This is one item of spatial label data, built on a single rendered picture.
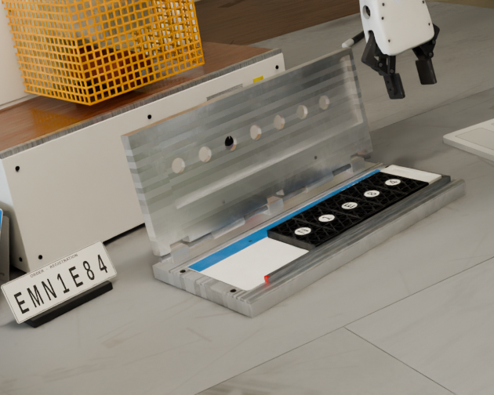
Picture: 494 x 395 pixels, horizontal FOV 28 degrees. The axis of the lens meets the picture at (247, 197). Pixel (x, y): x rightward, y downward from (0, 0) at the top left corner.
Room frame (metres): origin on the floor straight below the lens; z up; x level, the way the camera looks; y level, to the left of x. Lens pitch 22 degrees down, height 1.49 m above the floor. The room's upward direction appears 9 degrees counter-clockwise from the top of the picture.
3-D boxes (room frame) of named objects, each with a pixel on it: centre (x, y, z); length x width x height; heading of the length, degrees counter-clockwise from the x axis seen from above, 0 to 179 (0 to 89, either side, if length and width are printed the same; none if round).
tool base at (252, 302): (1.31, -0.09, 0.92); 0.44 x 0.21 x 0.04; 128
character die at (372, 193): (1.34, -0.18, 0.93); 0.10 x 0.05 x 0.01; 38
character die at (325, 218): (1.28, -0.11, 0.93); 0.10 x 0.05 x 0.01; 38
